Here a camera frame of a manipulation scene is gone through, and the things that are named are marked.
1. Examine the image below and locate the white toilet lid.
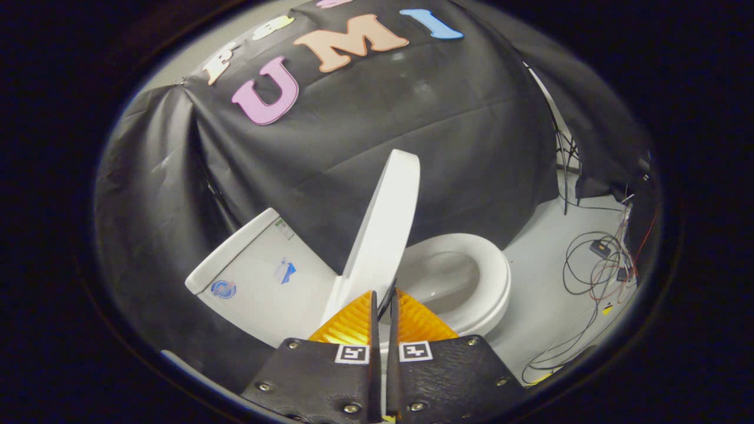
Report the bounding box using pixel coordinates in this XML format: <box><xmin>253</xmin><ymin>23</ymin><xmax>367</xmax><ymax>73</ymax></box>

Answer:
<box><xmin>321</xmin><ymin>149</ymin><xmax>421</xmax><ymax>324</ymax></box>

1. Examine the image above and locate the black cable loop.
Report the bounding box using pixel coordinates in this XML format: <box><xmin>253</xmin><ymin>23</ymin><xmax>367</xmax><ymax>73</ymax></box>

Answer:
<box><xmin>521</xmin><ymin>306</ymin><xmax>607</xmax><ymax>385</ymax></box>

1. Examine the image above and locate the white toilet seat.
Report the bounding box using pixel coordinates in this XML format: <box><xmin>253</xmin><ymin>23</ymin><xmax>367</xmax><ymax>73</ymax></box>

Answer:
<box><xmin>396</xmin><ymin>233</ymin><xmax>512</xmax><ymax>337</ymax></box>

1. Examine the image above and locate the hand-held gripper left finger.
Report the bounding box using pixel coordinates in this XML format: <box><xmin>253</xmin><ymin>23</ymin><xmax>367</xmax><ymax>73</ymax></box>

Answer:
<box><xmin>242</xmin><ymin>290</ymin><xmax>382</xmax><ymax>424</ymax></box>

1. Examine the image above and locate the white ceramic toilet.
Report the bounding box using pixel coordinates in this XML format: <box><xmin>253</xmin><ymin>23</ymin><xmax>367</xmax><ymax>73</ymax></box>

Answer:
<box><xmin>185</xmin><ymin>207</ymin><xmax>512</xmax><ymax>348</ymax></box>

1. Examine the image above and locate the black backdrop cloth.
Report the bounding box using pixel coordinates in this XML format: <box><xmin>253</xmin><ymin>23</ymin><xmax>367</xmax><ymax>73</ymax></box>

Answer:
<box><xmin>94</xmin><ymin>0</ymin><xmax>660</xmax><ymax>395</ymax></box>

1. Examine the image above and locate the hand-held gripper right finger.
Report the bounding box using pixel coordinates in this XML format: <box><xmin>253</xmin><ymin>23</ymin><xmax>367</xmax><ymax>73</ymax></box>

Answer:
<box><xmin>386</xmin><ymin>287</ymin><xmax>528</xmax><ymax>422</ymax></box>

